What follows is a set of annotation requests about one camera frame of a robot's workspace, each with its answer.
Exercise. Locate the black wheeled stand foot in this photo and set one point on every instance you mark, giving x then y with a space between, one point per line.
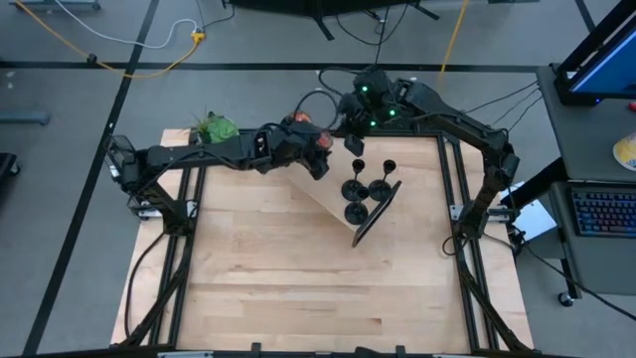
7 164

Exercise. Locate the small black floor knob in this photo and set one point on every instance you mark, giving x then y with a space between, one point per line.
92 58

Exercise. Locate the black table edge clamp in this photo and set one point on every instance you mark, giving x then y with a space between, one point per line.
256 349
400 350

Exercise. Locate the silver aluminium frame strip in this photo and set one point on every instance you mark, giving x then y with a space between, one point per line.
454 356
186 355

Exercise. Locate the yellow white round plate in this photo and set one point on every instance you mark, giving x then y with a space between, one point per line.
626 151

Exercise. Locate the white paper sheet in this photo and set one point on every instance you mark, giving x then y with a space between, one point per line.
534 224

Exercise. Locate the black caster wheel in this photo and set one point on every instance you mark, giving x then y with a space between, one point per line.
564 299

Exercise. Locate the wooden shelf black metal frame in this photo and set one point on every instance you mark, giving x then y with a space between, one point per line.
323 194

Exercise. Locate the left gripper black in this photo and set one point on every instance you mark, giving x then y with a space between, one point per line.
298 146

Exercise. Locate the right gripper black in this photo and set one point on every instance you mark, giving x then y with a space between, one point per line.
354 145

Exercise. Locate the backlit black keyboard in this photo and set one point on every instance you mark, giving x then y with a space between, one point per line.
603 211

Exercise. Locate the grey floor stand foot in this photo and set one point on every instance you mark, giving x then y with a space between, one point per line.
25 118
49 4

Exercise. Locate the black backdrop panel on stand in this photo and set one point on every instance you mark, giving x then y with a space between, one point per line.
318 5

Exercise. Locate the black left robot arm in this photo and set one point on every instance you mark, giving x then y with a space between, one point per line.
199 156

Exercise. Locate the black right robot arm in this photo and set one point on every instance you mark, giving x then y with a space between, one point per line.
457 122

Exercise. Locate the green plant in patterned pot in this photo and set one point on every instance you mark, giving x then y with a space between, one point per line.
218 128

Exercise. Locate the black metal table frame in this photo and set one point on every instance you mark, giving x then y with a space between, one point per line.
443 169

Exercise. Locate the dark grey keyboard tray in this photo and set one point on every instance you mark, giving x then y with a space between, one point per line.
596 263

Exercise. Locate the black candlestick holder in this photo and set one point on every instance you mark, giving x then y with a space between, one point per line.
356 213
352 189
380 190

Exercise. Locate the black desk support bar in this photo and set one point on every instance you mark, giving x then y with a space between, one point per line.
536 184

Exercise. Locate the black computer monitor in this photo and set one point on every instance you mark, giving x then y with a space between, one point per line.
611 69

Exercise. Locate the grey side desk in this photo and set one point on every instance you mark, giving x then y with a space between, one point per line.
586 139

